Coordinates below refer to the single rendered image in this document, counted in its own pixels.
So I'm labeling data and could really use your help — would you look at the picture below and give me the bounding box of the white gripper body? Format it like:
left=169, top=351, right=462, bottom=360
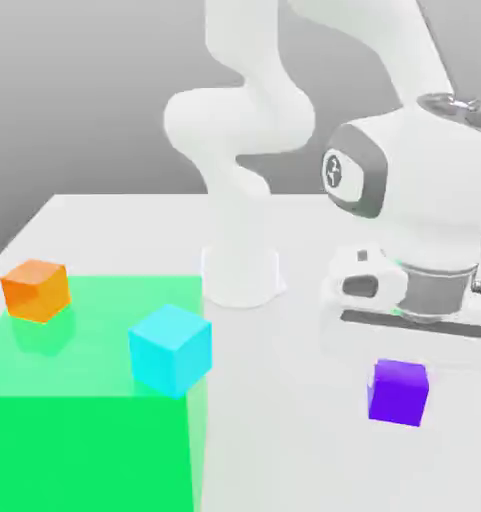
left=322, top=296, right=481, bottom=361

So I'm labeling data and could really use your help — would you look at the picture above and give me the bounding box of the small orange cube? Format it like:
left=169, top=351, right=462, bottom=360
left=0, top=258, right=72, bottom=324

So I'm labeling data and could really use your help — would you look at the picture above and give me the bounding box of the small purple cube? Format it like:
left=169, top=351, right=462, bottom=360
left=366, top=358, right=430, bottom=428

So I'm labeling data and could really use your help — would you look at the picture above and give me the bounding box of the large green box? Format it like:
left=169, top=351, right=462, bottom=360
left=0, top=274, right=209, bottom=512

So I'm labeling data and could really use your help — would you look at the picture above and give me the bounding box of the small cyan cube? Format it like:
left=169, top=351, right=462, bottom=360
left=127, top=303, right=214, bottom=400

